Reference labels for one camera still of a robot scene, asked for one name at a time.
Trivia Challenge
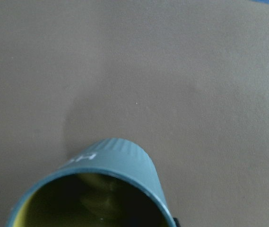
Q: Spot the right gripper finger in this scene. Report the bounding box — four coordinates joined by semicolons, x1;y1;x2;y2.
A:
173;212;182;227

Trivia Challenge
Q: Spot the teal mug yellow inside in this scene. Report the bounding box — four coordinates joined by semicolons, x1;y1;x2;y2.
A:
7;138;176;227

